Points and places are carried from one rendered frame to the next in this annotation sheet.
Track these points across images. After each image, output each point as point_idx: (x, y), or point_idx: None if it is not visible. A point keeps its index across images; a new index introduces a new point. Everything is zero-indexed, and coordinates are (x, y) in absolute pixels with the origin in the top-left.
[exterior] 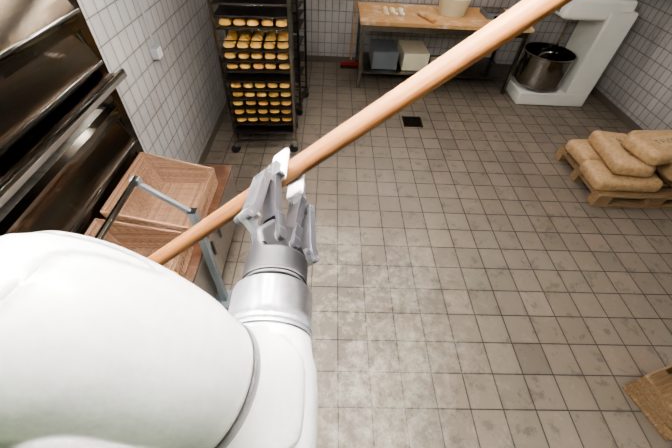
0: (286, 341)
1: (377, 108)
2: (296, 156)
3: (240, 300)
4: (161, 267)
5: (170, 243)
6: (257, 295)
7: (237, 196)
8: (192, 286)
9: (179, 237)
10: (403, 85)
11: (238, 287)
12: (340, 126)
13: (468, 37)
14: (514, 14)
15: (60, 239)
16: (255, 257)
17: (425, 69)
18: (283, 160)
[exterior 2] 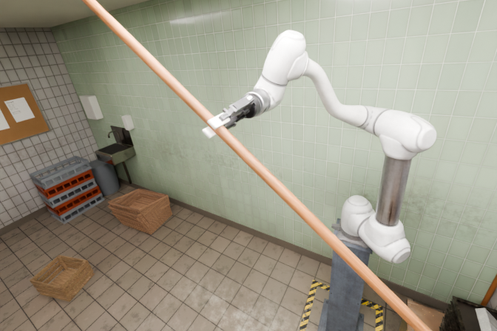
0: (255, 86)
1: (176, 79)
2: (209, 114)
3: (262, 92)
4: (271, 50)
5: (298, 200)
6: (257, 90)
7: (245, 148)
8: (268, 57)
9: (290, 192)
10: (165, 69)
11: (261, 95)
12: (188, 93)
13: (141, 48)
14: (134, 38)
15: (282, 35)
16: (253, 97)
17: (157, 61)
18: (216, 117)
